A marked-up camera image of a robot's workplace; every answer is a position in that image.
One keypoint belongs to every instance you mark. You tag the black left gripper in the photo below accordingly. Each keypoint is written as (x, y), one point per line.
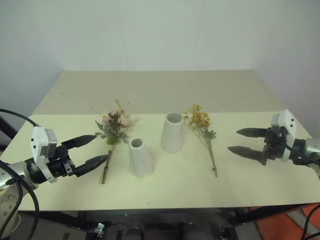
(58, 163)

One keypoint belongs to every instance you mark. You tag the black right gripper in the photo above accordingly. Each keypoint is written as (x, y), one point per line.
(273, 146)

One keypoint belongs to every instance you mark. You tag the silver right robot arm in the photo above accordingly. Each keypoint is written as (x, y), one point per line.
(308, 152)

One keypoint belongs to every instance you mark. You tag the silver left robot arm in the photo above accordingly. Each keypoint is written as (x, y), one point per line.
(12, 180)

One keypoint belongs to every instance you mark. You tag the short white faceted vase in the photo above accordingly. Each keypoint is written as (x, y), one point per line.
(140, 157)

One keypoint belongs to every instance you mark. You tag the tall white conical vase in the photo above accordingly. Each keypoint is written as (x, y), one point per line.
(172, 132)

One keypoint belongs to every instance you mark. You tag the pink flower bouquet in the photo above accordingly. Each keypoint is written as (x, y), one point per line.
(113, 130)

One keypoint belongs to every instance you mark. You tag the yellow dried flower bunch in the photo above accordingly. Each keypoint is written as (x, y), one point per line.
(202, 127)

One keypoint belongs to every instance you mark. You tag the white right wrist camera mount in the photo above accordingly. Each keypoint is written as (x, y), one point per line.
(285, 127)

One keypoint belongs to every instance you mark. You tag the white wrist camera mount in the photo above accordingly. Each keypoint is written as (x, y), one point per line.
(41, 152)
(285, 127)

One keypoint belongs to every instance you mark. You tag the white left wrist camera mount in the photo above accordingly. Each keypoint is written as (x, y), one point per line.
(41, 152)

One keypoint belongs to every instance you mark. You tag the black table frame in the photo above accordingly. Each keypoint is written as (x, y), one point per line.
(262, 212)

